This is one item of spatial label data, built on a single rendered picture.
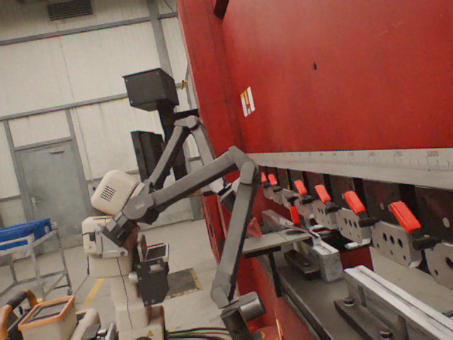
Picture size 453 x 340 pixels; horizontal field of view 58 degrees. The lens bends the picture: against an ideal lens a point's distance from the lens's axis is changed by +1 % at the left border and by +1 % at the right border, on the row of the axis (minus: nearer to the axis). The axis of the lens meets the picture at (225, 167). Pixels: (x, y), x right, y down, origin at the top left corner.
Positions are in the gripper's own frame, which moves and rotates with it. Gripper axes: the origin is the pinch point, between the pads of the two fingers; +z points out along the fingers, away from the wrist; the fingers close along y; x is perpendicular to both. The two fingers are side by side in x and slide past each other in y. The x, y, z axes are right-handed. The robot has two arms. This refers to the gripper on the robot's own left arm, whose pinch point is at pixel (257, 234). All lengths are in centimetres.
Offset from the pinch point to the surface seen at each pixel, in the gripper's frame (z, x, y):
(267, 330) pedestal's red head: 18.4, 18.1, -27.0
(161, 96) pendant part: -78, -10, 100
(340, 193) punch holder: -8, -23, -54
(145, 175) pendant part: -48, 30, 101
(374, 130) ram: -21, -31, -78
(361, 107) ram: -26, -33, -75
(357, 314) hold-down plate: 17, -6, -56
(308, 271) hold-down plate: 16.9, -4.6, -17.9
